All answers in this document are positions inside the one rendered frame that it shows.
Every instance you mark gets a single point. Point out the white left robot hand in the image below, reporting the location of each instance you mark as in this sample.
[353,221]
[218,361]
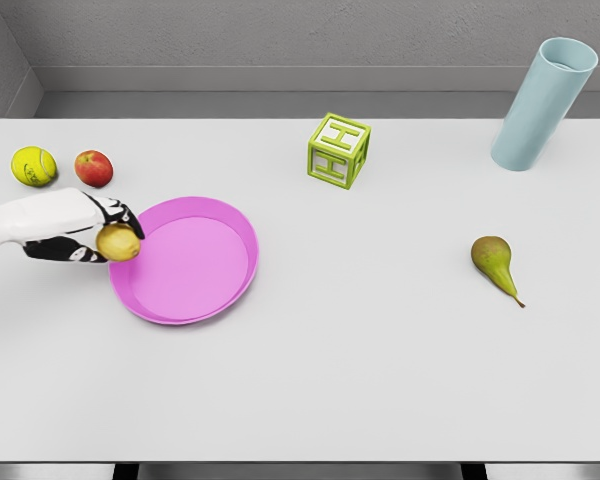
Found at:
[55,215]

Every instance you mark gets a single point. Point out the yellow lemon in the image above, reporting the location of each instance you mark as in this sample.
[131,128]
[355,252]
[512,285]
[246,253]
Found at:
[118,242]

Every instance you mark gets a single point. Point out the pink round plate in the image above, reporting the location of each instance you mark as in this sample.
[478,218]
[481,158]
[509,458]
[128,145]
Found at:
[190,265]

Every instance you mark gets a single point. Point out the yellow-green tennis ball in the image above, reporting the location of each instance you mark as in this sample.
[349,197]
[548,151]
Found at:
[33,166]

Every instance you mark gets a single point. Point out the red apple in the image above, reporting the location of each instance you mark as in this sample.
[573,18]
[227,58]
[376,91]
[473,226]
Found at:
[94,168]

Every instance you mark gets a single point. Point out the green letter H block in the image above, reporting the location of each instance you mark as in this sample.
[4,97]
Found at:
[337,152]

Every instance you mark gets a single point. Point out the green pear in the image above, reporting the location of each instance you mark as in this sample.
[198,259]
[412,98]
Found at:
[492,260]

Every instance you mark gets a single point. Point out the light blue tall cup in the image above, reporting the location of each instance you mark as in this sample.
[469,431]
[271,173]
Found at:
[540,107]

